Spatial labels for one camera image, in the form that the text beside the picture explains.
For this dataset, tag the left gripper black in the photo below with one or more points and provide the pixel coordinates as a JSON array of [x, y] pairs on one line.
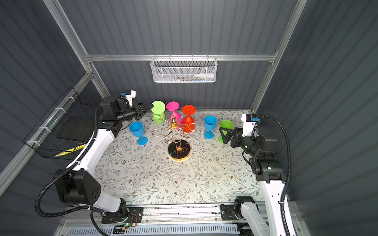
[[136, 107]]

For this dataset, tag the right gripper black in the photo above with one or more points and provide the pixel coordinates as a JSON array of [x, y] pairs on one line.
[[237, 135]]

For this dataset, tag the green wine glass front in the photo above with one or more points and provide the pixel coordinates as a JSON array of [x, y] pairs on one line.
[[225, 124]]

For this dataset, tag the green wine glass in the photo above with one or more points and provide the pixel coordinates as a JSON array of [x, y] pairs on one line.
[[158, 114], [225, 124]]

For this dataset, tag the blue wine glass front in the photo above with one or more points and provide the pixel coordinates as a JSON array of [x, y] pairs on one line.
[[209, 124]]

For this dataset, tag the blue wine glass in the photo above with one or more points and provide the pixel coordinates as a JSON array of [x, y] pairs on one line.
[[209, 124], [137, 130]]

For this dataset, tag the red wine glass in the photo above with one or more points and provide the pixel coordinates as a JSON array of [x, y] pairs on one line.
[[188, 120]]

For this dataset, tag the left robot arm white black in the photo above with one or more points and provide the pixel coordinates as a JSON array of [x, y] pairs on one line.
[[77, 184]]

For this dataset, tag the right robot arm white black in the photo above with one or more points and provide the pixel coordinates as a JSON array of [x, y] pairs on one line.
[[270, 175]]

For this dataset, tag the pink wine glass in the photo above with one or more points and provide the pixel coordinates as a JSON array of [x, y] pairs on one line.
[[173, 106]]

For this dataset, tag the white marker in basket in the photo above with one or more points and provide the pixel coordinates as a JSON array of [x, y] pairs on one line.
[[205, 76]]

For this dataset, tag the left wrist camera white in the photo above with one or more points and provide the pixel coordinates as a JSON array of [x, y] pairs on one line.
[[128, 97]]

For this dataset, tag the white mesh wall basket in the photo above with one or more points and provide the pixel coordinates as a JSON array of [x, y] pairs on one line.
[[182, 71]]

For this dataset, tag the gold wire glass rack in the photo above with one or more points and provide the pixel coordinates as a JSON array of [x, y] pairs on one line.
[[179, 148]]

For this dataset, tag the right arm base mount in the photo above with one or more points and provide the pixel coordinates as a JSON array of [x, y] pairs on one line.
[[233, 212]]

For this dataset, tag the aluminium front rail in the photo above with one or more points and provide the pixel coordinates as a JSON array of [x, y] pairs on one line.
[[161, 220]]

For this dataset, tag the black wire wall basket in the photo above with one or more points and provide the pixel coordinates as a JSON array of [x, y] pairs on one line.
[[63, 132]]

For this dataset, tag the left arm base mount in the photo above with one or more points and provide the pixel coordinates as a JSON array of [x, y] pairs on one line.
[[125, 215]]

